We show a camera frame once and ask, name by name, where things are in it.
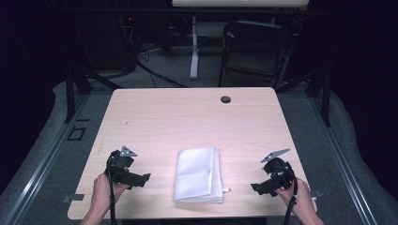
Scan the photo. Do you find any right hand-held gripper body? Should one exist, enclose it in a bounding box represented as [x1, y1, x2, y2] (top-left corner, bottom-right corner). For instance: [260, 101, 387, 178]
[260, 148, 297, 190]

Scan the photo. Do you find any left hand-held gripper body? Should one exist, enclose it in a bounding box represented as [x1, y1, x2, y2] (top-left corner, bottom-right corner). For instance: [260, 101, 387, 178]
[104, 145, 138, 186]

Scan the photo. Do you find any white mesh laundry bag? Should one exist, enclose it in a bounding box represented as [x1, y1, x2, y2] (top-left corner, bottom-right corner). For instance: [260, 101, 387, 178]
[173, 146, 232, 204]

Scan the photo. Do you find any person's right hand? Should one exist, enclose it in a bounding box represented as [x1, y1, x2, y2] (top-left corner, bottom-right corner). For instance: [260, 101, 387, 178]
[275, 177, 317, 221]

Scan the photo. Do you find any person's left hand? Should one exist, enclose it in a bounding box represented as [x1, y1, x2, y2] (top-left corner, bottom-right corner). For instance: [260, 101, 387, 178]
[93, 172, 132, 216]

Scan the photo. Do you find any black tape square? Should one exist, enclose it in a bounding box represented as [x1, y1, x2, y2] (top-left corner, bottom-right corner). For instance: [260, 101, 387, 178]
[66, 126, 87, 142]

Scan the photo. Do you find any dark computer tower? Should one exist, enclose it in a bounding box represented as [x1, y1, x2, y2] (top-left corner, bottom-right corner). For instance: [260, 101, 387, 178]
[74, 12, 134, 71]

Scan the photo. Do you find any white desk leg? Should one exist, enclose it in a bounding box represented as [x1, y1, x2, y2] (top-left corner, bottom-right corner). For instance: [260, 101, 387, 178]
[189, 16, 200, 81]

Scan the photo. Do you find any black folding chair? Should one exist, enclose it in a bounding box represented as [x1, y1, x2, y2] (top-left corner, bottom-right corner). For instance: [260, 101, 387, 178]
[218, 20, 297, 89]

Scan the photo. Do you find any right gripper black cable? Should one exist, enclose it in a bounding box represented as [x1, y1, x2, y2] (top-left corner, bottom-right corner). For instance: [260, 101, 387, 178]
[283, 170, 299, 225]

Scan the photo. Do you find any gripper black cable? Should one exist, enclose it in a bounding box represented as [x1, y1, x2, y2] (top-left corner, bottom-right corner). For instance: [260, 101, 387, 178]
[283, 170, 299, 225]
[107, 174, 117, 225]

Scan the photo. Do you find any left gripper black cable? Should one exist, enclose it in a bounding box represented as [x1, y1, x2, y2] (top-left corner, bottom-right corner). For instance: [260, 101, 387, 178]
[107, 174, 117, 225]

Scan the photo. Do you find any aluminium floor rail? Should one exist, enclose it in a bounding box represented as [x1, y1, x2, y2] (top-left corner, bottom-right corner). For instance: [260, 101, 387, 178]
[308, 93, 380, 225]
[0, 93, 92, 225]

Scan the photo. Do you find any black metal frame stand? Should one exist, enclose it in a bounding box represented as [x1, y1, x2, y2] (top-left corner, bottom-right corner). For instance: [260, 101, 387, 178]
[275, 66, 332, 128]
[64, 66, 123, 125]

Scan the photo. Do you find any black floor cable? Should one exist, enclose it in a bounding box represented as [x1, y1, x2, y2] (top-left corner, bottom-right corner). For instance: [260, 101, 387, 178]
[135, 60, 190, 89]

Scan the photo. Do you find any black horizontal frame bar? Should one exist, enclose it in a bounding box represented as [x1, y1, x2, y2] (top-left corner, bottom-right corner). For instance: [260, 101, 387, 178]
[46, 7, 345, 17]

